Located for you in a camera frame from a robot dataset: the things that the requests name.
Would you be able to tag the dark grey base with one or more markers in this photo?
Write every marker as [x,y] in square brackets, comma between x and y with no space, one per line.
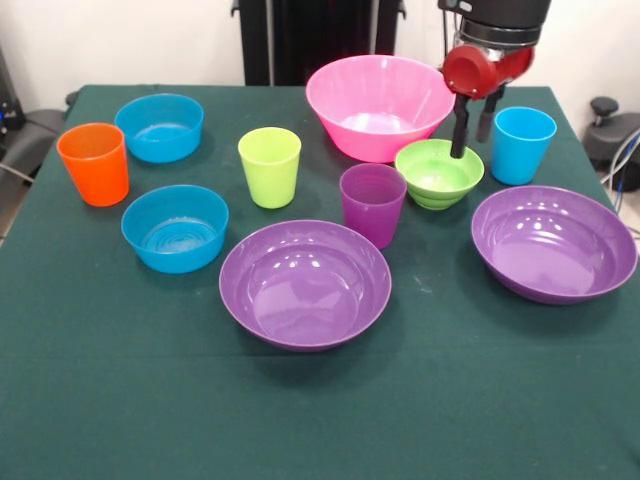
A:
[612,142]

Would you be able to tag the purple cup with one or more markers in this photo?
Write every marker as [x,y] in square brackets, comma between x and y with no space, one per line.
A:
[372,220]

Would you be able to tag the blue cup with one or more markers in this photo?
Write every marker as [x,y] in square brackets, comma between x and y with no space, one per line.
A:
[525,155]

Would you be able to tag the blue bowl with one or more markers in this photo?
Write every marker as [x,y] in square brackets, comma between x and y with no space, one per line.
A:
[175,257]
[160,145]

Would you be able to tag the dark green tablecloth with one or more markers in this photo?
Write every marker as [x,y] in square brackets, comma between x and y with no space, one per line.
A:
[320,410]

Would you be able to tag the black knob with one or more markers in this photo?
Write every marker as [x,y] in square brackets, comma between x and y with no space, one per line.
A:
[604,106]

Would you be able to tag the large pink bowl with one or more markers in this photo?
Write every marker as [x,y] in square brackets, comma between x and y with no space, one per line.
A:
[350,85]

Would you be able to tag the grey chair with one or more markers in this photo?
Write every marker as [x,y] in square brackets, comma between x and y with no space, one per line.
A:
[35,135]

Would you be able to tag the black equipment box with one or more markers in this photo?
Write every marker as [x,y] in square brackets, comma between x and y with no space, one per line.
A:
[7,100]

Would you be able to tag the green ribbed bowl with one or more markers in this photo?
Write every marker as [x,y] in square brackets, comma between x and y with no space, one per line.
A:
[430,192]

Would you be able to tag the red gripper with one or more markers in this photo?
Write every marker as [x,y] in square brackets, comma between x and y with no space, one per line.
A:
[470,70]

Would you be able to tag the orange cup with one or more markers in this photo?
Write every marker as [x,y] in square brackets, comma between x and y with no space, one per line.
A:
[97,177]

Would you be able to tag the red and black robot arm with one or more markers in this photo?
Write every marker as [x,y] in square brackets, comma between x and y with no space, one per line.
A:
[500,15]

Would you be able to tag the lime green cup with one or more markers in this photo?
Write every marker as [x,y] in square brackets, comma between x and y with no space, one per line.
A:
[270,182]

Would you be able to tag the purple bowl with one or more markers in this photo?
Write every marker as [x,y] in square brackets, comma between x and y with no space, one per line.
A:
[305,295]
[550,250]

